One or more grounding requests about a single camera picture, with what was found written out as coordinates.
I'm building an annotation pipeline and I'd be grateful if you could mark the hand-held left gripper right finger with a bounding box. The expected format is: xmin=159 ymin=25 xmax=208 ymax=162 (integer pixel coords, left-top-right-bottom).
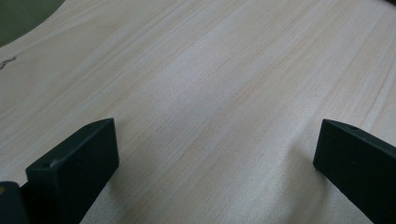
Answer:
xmin=313 ymin=119 xmax=396 ymax=224

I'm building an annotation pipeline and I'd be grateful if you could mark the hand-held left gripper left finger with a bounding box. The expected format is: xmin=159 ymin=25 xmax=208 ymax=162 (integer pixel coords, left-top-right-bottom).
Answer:
xmin=25 ymin=118 xmax=120 ymax=224

